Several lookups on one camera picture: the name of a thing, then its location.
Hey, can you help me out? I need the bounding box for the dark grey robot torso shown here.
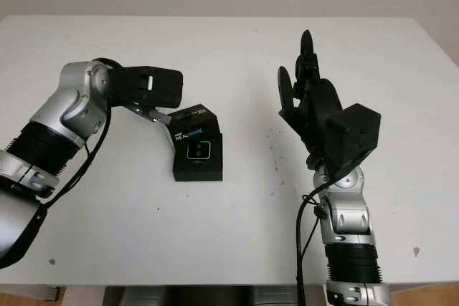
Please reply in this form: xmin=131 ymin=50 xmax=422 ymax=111
xmin=103 ymin=286 xmax=327 ymax=306

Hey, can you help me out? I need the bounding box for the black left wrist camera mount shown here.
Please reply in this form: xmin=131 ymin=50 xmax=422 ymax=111
xmin=107 ymin=65 xmax=184 ymax=110

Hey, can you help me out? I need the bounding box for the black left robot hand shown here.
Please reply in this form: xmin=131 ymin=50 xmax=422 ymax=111
xmin=123 ymin=101 xmax=179 ymax=151

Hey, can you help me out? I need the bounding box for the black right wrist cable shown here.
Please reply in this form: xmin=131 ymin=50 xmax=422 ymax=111
xmin=294 ymin=183 xmax=326 ymax=306

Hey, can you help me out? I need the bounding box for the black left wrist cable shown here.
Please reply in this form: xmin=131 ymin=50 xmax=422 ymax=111
xmin=32 ymin=57 xmax=123 ymax=221

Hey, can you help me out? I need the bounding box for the black RealSense box lid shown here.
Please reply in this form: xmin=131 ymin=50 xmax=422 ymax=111
xmin=166 ymin=105 xmax=222 ymax=151

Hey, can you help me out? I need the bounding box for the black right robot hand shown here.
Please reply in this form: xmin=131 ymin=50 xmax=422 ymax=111
xmin=276 ymin=29 xmax=344 ymax=169

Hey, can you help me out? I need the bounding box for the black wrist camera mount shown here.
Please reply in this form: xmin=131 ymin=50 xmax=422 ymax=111
xmin=328 ymin=103 xmax=382 ymax=180
xmin=107 ymin=65 xmax=184 ymax=110

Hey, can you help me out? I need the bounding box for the small silver depth camera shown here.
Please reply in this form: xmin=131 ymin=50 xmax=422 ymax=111
xmin=186 ymin=140 xmax=212 ymax=161

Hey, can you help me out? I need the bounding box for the black camera box base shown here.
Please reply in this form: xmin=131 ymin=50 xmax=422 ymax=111
xmin=172 ymin=133 xmax=224 ymax=183

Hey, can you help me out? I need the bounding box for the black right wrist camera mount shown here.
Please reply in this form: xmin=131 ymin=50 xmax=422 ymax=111
xmin=328 ymin=103 xmax=382 ymax=180

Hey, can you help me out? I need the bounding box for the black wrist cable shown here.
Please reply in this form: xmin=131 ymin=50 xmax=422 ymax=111
xmin=32 ymin=57 xmax=123 ymax=221
xmin=294 ymin=183 xmax=326 ymax=306

